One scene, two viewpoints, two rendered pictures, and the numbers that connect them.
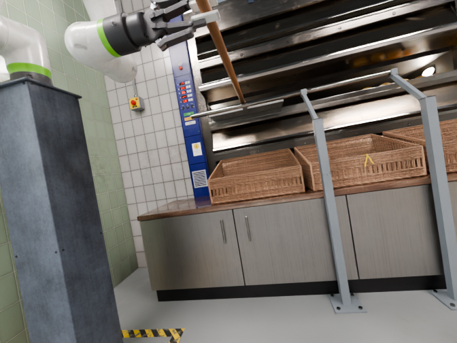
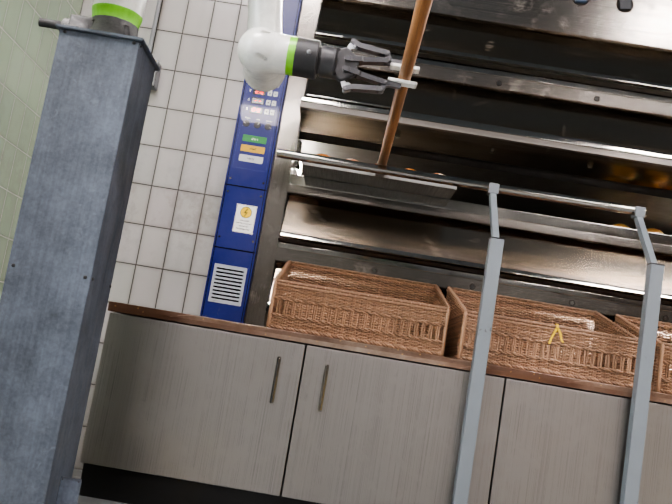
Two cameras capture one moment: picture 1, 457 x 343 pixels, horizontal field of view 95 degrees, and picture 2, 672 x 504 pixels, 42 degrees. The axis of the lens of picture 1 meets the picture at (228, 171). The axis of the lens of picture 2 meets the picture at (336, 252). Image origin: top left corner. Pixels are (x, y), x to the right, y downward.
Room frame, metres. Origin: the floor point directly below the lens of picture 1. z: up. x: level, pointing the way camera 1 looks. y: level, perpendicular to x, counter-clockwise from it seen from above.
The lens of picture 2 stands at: (-1.40, 0.41, 0.46)
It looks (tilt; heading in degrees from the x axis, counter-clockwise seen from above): 8 degrees up; 350
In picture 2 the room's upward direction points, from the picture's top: 10 degrees clockwise
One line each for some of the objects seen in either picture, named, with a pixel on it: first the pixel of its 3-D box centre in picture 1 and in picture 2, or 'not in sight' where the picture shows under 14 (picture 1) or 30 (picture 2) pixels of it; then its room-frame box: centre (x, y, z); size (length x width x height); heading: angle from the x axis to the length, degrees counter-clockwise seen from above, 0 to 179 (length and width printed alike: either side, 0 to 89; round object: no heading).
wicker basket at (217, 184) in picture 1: (254, 173); (359, 304); (1.44, -0.18, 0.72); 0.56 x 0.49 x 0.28; 79
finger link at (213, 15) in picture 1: (205, 18); (402, 82); (0.54, -0.01, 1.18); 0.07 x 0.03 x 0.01; 80
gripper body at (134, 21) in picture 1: (149, 27); (338, 64); (0.57, 0.15, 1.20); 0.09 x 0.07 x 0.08; 80
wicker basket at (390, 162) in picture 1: (346, 158); (533, 333); (1.33, -0.75, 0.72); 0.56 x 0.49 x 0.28; 80
